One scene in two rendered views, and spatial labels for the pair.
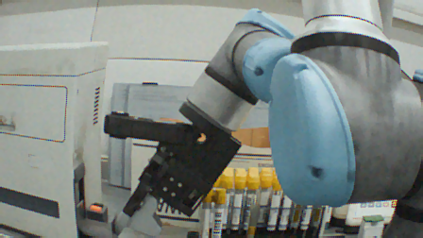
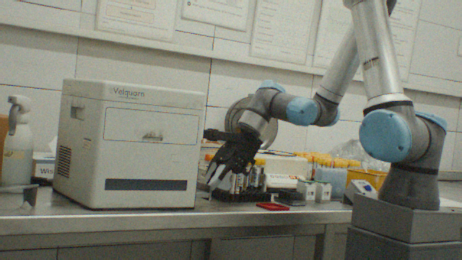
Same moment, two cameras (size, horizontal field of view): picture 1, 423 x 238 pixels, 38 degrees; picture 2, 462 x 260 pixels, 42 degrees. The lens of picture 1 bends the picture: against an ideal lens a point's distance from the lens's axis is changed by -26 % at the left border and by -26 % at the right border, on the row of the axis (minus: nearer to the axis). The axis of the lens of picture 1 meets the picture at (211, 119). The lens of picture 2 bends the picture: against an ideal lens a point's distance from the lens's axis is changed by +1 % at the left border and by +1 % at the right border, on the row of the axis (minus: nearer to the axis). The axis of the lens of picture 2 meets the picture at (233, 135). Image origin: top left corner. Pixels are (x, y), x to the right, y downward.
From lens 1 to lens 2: 107 cm
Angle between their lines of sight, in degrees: 36
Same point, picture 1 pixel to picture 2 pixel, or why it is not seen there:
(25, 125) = (170, 136)
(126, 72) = not seen: hidden behind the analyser
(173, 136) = (240, 139)
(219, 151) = (255, 144)
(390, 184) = (416, 154)
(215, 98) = (259, 122)
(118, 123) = (218, 133)
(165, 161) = (238, 150)
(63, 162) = (194, 156)
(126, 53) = not seen: hidden behind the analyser
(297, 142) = (389, 138)
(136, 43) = not seen: hidden behind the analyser
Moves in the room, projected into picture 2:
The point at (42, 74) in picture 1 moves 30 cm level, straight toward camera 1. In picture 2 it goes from (182, 107) to (282, 119)
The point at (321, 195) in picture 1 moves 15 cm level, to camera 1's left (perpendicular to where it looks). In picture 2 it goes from (398, 156) to (351, 154)
